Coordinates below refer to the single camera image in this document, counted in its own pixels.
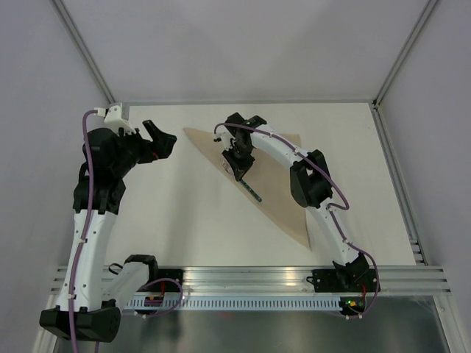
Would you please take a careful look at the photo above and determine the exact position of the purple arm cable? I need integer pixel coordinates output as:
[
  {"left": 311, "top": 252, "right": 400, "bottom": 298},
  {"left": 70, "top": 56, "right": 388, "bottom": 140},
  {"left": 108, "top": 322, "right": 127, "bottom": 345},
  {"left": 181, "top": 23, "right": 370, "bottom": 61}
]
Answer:
[
  {"left": 213, "top": 123, "right": 380, "bottom": 291},
  {"left": 69, "top": 110, "right": 100, "bottom": 353}
]

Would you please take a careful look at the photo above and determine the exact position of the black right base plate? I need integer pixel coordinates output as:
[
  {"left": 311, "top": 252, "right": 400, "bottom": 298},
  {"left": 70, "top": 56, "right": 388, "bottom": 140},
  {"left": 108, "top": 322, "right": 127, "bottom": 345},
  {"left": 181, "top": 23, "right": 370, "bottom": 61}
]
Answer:
[{"left": 306, "top": 268, "right": 379, "bottom": 293}]

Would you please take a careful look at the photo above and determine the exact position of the left aluminium frame post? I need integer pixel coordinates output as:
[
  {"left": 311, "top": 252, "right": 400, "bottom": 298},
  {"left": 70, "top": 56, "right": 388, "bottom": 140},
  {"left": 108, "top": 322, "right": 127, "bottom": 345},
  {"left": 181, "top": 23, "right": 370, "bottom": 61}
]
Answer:
[{"left": 49, "top": 0, "right": 116, "bottom": 104}]

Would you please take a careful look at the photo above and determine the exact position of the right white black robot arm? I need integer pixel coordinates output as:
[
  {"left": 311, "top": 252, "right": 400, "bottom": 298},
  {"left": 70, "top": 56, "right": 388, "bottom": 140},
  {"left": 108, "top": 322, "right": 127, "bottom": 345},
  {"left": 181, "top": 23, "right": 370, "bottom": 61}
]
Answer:
[{"left": 213, "top": 113, "right": 371, "bottom": 292}]

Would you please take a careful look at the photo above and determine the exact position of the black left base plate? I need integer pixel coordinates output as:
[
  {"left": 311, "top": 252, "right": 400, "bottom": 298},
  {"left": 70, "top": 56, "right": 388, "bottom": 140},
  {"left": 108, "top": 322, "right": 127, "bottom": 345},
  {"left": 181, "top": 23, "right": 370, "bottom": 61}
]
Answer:
[{"left": 156, "top": 268, "right": 184, "bottom": 293}]

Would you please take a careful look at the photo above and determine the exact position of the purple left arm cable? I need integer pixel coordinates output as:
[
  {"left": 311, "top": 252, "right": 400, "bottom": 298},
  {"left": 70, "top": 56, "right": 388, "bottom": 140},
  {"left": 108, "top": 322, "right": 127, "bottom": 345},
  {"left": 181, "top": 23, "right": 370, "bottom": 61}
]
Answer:
[{"left": 69, "top": 110, "right": 100, "bottom": 353}]

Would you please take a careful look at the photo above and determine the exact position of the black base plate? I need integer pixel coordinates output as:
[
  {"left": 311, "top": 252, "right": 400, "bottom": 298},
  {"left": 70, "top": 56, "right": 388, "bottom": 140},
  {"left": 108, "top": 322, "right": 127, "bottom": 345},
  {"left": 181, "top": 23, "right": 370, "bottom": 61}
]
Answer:
[
  {"left": 306, "top": 268, "right": 379, "bottom": 293},
  {"left": 156, "top": 268, "right": 184, "bottom": 293}
]

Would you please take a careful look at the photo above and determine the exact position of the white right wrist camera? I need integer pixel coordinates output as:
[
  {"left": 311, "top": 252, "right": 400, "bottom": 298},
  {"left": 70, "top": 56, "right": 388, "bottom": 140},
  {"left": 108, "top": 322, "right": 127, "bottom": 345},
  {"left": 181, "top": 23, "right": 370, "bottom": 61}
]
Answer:
[{"left": 213, "top": 132, "right": 233, "bottom": 151}]

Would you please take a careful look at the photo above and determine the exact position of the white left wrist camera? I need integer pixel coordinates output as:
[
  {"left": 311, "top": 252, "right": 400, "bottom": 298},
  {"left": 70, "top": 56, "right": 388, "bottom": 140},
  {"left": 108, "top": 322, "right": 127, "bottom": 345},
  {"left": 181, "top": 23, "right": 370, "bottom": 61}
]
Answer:
[{"left": 94, "top": 103, "right": 136, "bottom": 135}]

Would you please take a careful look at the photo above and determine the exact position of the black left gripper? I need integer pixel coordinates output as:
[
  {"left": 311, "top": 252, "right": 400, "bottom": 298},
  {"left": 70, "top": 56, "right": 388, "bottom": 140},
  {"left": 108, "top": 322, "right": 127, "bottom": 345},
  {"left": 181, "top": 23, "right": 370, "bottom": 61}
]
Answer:
[{"left": 111, "top": 120, "right": 176, "bottom": 177}]

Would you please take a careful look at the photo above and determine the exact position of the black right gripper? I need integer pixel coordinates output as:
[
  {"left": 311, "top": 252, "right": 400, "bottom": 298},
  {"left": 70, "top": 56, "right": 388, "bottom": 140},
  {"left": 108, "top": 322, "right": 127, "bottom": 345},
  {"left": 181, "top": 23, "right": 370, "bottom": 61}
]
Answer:
[{"left": 222, "top": 143, "right": 255, "bottom": 180}]

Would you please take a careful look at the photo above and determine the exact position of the right aluminium side rail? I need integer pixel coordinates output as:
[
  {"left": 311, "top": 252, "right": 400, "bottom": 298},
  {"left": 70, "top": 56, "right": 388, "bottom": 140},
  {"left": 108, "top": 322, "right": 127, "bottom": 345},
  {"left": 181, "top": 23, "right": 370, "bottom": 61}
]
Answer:
[{"left": 369, "top": 100, "right": 429, "bottom": 265}]

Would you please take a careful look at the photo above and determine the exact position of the white slotted cable duct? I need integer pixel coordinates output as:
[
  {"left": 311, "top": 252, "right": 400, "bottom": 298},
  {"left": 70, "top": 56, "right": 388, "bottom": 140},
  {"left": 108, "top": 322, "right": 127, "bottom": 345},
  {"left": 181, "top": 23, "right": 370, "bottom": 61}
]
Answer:
[{"left": 125, "top": 295, "right": 341, "bottom": 312}]

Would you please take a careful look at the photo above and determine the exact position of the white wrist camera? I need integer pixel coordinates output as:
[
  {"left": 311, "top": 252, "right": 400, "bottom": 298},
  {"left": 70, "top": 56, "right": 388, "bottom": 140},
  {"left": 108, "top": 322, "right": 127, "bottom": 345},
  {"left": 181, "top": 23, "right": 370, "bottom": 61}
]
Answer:
[
  {"left": 213, "top": 132, "right": 233, "bottom": 151},
  {"left": 94, "top": 103, "right": 136, "bottom": 135}
]

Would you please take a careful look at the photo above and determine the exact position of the aluminium frame post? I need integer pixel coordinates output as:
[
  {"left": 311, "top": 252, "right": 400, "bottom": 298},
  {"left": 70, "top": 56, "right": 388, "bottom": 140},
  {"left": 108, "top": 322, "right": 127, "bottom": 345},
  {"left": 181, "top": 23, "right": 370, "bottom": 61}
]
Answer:
[
  {"left": 371, "top": 0, "right": 441, "bottom": 110},
  {"left": 49, "top": 0, "right": 116, "bottom": 104}
]

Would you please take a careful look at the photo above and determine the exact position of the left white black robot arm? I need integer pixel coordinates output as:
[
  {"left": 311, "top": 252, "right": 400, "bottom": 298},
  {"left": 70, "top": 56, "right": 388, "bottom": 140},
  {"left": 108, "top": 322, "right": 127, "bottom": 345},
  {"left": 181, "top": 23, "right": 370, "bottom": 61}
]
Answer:
[{"left": 40, "top": 120, "right": 177, "bottom": 350}]

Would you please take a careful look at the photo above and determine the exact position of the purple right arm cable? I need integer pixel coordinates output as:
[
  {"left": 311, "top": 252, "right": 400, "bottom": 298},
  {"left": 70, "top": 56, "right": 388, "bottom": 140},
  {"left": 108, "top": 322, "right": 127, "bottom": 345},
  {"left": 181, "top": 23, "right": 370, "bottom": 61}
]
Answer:
[{"left": 213, "top": 123, "right": 380, "bottom": 291}]

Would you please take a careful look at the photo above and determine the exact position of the fork with green patterned handle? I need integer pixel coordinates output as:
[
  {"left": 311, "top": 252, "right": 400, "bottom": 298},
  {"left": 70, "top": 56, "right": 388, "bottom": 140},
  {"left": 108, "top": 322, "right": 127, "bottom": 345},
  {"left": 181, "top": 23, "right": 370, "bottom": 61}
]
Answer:
[{"left": 220, "top": 158, "right": 262, "bottom": 203}]

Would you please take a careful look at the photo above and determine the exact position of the aluminium front mounting rail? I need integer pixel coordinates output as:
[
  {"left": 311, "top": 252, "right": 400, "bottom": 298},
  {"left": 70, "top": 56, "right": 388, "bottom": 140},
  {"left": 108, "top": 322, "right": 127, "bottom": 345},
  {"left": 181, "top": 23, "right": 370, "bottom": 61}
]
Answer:
[{"left": 50, "top": 265, "right": 453, "bottom": 295}]

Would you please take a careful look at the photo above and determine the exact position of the beige cloth napkin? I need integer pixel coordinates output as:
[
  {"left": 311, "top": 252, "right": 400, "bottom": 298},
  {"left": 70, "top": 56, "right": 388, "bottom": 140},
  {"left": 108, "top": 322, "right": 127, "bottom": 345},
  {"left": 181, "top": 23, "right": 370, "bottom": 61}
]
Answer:
[{"left": 183, "top": 127, "right": 311, "bottom": 249}]

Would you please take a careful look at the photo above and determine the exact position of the right aluminium frame post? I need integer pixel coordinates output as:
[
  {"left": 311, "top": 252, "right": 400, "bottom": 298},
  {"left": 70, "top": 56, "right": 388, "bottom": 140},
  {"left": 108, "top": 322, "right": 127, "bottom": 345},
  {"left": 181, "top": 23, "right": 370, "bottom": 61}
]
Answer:
[{"left": 371, "top": 0, "right": 441, "bottom": 110}]

